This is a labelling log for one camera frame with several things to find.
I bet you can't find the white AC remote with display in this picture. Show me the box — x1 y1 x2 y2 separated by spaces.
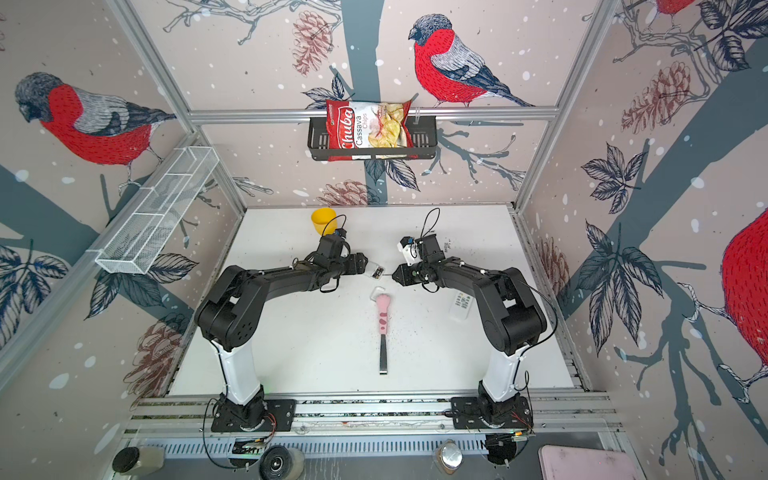
364 261 385 280

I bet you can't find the white battery cover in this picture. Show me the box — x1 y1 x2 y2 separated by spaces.
370 285 386 301

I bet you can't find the white remote control with buttons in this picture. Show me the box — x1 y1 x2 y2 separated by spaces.
449 292 474 322

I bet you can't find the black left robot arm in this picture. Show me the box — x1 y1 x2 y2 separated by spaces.
195 229 369 433

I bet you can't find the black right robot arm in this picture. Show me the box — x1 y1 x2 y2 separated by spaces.
392 233 548 430

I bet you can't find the yellow plastic goblet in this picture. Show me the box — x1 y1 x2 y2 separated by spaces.
311 207 337 236

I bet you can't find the red cassava chips bag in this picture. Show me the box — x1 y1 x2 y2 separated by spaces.
326 100 413 161

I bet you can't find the silver metal can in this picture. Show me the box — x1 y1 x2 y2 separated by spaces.
435 439 463 475

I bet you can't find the pink pad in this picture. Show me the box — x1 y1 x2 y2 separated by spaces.
538 445 642 480

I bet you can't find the grey cylinder with black cap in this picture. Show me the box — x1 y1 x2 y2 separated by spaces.
112 446 165 476

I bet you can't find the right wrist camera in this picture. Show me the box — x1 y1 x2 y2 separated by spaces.
398 236 421 266

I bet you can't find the black wall basket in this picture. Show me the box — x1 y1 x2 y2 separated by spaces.
307 116 438 161

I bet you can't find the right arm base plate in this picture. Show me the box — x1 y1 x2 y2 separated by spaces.
446 395 533 431

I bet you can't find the aluminium mounting rail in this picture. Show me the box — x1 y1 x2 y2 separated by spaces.
120 389 623 462

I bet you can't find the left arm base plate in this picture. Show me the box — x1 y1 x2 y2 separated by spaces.
210 398 296 433

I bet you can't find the white wire mesh shelf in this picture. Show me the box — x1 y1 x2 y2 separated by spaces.
95 146 219 274

